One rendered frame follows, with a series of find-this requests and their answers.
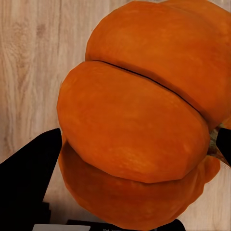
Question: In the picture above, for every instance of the pumpkin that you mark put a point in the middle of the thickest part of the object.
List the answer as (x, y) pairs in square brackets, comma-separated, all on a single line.
[(141, 115)]

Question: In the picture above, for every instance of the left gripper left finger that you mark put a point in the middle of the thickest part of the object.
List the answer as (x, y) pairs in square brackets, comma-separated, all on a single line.
[(24, 179)]

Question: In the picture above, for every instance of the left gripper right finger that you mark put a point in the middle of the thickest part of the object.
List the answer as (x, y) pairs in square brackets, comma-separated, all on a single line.
[(224, 143)]

